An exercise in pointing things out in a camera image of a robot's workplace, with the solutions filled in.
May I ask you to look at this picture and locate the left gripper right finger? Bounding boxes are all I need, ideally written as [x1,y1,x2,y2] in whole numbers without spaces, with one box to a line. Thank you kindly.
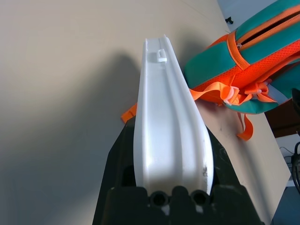
[209,135,244,195]

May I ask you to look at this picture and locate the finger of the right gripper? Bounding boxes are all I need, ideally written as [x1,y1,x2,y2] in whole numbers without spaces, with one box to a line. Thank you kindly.
[292,88,300,111]

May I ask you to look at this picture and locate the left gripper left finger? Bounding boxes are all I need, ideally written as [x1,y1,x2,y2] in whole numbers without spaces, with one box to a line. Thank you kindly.
[101,118,137,190]

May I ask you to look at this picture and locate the teal and orange backpack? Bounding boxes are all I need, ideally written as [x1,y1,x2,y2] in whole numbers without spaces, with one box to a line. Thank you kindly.
[120,0,300,142]

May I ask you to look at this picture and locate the white pencil case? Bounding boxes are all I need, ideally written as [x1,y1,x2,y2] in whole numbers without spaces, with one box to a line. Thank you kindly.
[133,34,214,195]

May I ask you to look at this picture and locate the thin black cables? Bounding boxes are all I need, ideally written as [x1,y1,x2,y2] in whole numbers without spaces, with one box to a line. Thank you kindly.
[280,142,300,189]

